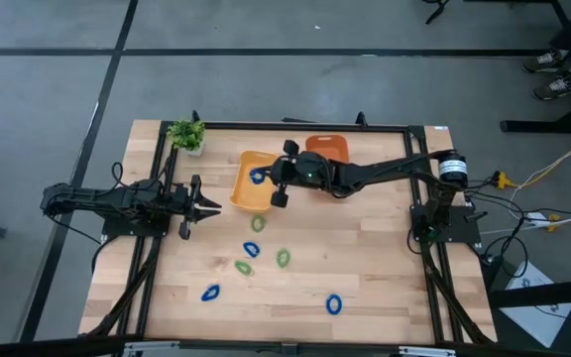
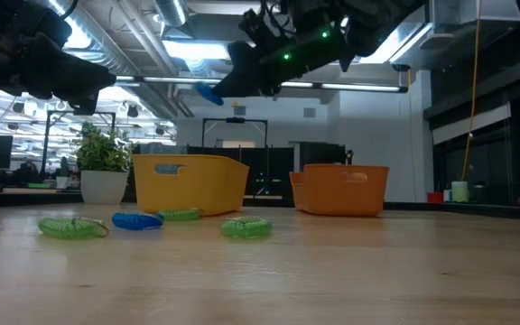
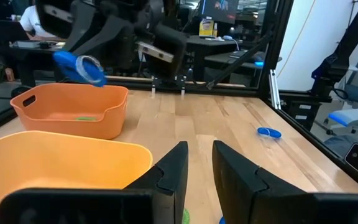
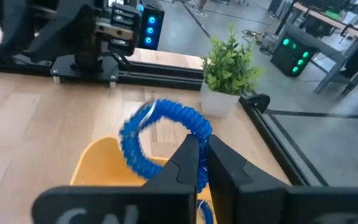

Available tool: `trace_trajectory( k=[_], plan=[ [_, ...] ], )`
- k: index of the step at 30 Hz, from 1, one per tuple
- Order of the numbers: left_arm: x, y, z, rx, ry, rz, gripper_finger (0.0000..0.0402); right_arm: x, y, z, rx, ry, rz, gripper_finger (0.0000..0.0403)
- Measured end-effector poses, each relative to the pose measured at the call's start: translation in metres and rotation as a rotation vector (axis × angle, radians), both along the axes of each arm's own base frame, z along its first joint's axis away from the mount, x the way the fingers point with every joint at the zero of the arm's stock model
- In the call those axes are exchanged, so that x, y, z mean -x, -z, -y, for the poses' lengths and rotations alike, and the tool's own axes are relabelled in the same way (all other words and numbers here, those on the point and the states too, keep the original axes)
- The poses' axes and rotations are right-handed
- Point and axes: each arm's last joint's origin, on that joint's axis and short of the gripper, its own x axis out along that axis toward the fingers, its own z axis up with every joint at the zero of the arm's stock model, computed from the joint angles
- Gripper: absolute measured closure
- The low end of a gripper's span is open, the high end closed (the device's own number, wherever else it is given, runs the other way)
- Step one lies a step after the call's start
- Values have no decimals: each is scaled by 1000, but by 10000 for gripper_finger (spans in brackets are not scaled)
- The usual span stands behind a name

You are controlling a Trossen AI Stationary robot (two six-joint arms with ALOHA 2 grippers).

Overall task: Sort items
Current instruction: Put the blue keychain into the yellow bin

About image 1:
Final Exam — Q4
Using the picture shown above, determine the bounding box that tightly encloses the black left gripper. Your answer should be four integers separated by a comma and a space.
169, 174, 223, 241

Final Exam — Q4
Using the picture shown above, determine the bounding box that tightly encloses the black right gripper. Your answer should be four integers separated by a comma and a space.
264, 139, 300, 209

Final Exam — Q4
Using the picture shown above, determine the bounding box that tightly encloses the yellow plastic bin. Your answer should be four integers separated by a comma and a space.
229, 150, 281, 214

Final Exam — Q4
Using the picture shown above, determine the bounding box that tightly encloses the orange plastic bin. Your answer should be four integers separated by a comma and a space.
304, 134, 351, 165

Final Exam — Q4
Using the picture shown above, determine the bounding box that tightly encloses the green plant in white pot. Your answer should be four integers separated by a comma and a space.
166, 118, 207, 158

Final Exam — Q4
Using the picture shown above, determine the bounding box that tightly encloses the black rig beam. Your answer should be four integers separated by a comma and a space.
0, 332, 571, 357

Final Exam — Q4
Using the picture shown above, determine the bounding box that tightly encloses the black chair base leg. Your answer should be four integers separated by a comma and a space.
422, 0, 451, 26

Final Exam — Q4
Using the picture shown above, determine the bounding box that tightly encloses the white power strip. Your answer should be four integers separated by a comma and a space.
525, 211, 552, 228

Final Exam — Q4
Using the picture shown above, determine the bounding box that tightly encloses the black table leg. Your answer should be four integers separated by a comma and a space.
500, 91, 571, 135

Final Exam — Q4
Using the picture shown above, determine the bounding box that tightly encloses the black floor beam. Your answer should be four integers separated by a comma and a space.
487, 277, 571, 309

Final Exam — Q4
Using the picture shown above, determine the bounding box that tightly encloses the white printed sheet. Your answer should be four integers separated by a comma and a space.
503, 261, 571, 349

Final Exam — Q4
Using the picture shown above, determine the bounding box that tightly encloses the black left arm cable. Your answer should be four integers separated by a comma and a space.
109, 161, 141, 192

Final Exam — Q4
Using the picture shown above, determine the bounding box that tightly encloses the black aluminium table frame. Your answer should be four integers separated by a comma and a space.
82, 118, 499, 346

